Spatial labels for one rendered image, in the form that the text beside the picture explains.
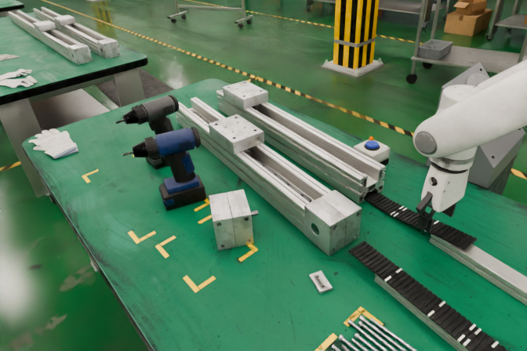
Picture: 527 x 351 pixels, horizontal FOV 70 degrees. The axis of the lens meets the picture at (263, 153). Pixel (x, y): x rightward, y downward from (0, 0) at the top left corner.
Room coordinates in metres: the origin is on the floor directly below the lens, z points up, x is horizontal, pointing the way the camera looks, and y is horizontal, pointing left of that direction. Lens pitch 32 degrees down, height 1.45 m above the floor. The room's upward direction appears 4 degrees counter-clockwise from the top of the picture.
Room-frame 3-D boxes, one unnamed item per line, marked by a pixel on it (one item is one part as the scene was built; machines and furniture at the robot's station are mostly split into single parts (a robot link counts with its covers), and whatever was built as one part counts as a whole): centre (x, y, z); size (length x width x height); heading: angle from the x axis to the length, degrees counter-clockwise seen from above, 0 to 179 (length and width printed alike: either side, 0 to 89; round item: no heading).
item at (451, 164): (0.65, -0.39, 1.01); 0.09 x 0.08 x 0.03; 122
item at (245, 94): (1.37, 0.06, 0.87); 0.16 x 0.11 x 0.07; 32
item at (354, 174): (1.15, -0.08, 0.82); 0.80 x 0.10 x 0.09; 32
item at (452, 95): (0.65, -0.39, 1.09); 0.09 x 0.08 x 0.13; 125
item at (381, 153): (0.98, -0.33, 0.81); 0.10 x 0.08 x 0.06; 122
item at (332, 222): (0.68, -0.16, 0.83); 0.12 x 0.09 x 0.10; 122
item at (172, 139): (0.86, 0.27, 0.89); 0.20 x 0.08 x 0.22; 111
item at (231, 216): (0.71, 0.08, 0.83); 0.11 x 0.10 x 0.10; 101
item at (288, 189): (1.05, 0.08, 0.82); 0.80 x 0.10 x 0.09; 32
